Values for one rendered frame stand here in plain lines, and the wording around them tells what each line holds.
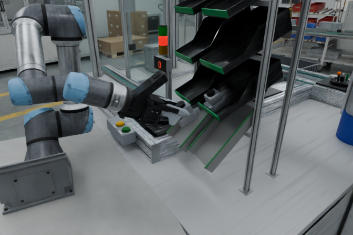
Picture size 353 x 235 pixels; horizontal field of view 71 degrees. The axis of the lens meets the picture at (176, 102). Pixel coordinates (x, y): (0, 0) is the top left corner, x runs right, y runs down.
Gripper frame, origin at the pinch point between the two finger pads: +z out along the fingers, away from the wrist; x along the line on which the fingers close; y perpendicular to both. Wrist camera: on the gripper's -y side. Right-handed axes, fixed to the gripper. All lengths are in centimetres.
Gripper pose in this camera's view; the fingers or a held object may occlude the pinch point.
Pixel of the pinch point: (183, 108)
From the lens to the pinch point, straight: 79.7
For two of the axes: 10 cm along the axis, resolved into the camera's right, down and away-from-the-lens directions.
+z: 8.3, 2.3, 5.1
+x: 4.0, 3.9, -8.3
